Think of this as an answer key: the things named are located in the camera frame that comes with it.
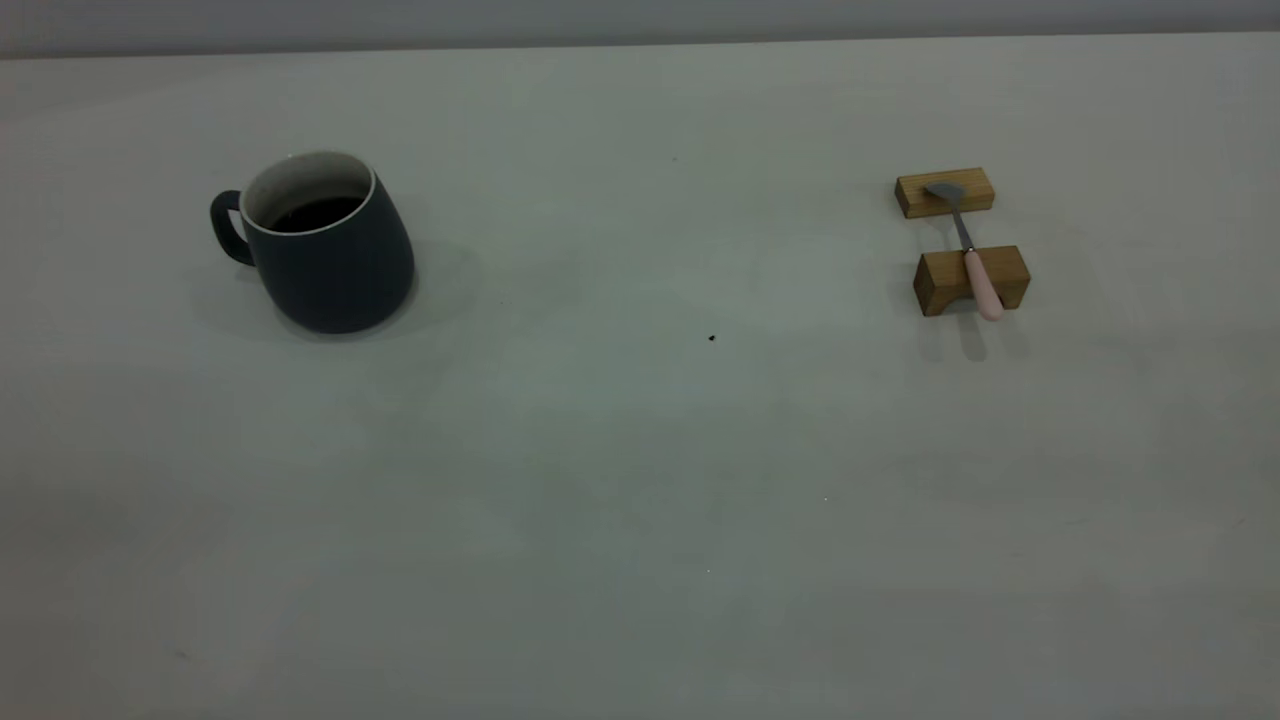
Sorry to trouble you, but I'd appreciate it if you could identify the pink handled metal spoon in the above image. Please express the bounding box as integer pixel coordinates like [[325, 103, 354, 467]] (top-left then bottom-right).
[[923, 181, 1004, 322]]

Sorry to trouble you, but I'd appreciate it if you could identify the flat wooden block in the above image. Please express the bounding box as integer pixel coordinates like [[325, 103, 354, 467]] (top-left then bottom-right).
[[894, 167, 996, 220]]

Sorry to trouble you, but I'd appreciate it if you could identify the arched wooden block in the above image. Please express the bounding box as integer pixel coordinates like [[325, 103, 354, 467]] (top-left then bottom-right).
[[912, 245, 1032, 318]]

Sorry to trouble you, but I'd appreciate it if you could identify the dark grey ceramic cup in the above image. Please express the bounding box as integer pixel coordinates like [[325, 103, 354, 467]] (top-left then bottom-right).
[[209, 150, 417, 336]]

